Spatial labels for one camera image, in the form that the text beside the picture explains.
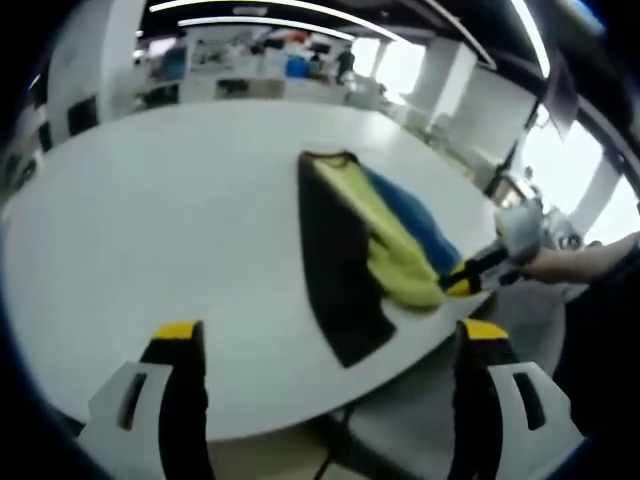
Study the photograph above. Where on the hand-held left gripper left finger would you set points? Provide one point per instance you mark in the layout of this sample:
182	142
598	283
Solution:
185	400

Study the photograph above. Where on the teal front white box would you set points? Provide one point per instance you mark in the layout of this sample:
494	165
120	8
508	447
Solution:
176	62

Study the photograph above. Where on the yellow blue grey long-sleeve garment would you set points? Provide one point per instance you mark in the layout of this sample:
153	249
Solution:
340	260

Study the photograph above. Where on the person's right hand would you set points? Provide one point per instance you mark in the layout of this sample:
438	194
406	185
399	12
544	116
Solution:
545	267

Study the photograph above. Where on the white lab counter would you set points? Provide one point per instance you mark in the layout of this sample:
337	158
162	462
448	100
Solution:
250	91

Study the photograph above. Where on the blue bin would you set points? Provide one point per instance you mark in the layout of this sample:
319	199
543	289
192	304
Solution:
296	67

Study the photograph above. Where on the white square pillar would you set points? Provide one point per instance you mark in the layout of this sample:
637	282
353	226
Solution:
95	60

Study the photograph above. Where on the black cabinet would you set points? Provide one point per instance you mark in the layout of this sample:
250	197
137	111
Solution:
82	116

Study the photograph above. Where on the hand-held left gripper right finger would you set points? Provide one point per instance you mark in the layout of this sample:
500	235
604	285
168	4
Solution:
475	400

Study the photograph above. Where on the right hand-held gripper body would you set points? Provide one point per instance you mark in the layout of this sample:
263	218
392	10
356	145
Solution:
522	232

